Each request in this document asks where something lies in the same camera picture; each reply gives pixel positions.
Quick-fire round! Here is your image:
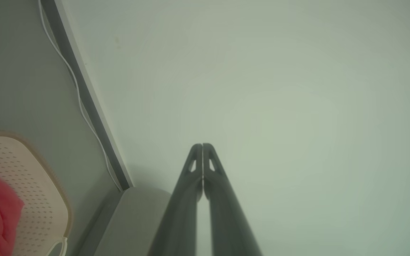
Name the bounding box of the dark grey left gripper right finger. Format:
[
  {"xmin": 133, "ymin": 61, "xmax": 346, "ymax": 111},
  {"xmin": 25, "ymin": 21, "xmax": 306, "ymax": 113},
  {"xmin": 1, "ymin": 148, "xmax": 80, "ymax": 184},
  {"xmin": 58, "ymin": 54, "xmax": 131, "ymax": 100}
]
[{"xmin": 203, "ymin": 143, "xmax": 263, "ymax": 256}]

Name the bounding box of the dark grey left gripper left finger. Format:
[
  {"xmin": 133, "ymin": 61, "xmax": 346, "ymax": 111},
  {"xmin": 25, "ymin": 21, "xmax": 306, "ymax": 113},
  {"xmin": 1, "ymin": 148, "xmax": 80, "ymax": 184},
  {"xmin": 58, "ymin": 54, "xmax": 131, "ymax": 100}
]
[{"xmin": 147, "ymin": 144, "xmax": 203, "ymax": 256}]

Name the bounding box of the grey fabric work surface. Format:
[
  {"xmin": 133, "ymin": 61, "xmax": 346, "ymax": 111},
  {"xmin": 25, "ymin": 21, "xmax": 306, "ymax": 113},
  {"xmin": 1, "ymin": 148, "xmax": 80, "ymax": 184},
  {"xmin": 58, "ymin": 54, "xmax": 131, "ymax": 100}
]
[{"xmin": 93, "ymin": 187, "xmax": 173, "ymax": 256}]

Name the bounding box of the beige perforated laundry basket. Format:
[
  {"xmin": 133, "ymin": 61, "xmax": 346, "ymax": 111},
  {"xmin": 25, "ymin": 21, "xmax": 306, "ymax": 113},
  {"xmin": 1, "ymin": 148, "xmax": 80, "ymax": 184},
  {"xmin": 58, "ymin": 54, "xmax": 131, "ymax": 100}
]
[{"xmin": 0, "ymin": 132, "xmax": 72, "ymax": 256}]

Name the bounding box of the thin white cable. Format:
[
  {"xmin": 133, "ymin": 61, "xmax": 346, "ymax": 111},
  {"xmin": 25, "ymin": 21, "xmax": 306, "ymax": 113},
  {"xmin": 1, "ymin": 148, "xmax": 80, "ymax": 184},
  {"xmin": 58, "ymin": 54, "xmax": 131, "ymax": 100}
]
[{"xmin": 38, "ymin": 0, "xmax": 123, "ymax": 192}]

